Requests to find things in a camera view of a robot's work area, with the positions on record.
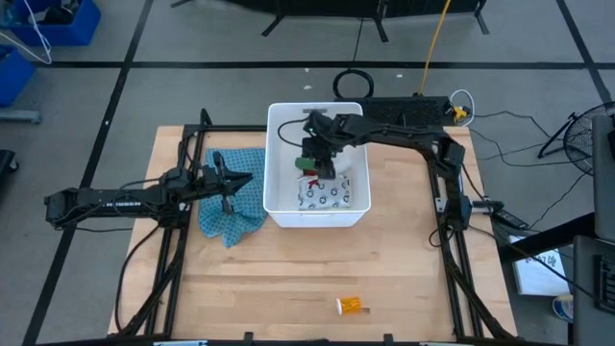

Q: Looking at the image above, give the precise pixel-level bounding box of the black floor fan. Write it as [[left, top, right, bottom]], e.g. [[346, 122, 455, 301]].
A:
[[536, 100, 615, 177]]

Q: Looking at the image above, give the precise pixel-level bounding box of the white printed paper box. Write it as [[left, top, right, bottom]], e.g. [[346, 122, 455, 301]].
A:
[[507, 234, 572, 297]]

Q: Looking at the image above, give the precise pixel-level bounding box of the black coiled cable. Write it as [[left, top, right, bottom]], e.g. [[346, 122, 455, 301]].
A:
[[332, 16, 376, 101]]

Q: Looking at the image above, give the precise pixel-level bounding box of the black aluminium table frame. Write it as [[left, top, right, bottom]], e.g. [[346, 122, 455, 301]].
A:
[[109, 108, 519, 343]]

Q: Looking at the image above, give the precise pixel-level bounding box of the yellow hanging cable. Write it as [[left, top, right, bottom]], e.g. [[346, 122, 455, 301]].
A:
[[417, 0, 454, 96]]

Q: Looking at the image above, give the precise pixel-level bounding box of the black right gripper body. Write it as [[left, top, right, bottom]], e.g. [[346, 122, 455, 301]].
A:
[[300, 136, 340, 167]]

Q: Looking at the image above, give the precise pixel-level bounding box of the orange pill bottle white cap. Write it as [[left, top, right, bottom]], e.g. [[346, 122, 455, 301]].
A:
[[335, 296, 372, 317]]

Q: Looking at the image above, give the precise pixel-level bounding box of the white printed plastic supply bag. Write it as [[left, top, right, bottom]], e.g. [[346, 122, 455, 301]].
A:
[[296, 173, 353, 211]]

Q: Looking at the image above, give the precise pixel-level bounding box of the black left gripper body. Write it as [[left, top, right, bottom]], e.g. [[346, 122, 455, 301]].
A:
[[192, 150, 236, 216]]

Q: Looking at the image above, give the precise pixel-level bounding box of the black perforated electronics box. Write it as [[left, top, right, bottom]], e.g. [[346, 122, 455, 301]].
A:
[[357, 95, 456, 129]]

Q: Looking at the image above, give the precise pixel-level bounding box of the black power adapter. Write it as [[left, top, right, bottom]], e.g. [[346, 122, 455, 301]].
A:
[[472, 198, 530, 231]]

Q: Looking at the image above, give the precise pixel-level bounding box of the white thin floor cable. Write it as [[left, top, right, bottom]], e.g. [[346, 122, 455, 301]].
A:
[[0, 0, 53, 66]]

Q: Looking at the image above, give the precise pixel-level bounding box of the white looped cable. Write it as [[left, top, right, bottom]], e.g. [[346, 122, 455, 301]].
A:
[[449, 87, 478, 129]]

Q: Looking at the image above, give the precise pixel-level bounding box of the blue plastic bin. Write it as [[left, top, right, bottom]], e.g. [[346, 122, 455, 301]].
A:
[[8, 0, 103, 48], [0, 44, 37, 108]]

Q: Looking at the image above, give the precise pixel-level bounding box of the blue patterned cloth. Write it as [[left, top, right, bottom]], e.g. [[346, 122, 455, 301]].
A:
[[197, 146, 269, 249]]

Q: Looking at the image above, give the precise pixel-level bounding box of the black floor cable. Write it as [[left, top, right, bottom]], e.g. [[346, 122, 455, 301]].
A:
[[468, 109, 595, 232]]

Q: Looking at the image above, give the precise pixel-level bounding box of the black partition panel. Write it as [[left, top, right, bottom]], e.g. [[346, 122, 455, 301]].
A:
[[170, 0, 492, 44]]

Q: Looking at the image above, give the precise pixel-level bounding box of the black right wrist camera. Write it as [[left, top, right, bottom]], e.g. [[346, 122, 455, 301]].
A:
[[302, 111, 335, 141]]

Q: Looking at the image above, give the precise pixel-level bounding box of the white perforated plastic basket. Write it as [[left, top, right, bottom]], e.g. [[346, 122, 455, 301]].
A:
[[262, 101, 372, 229]]

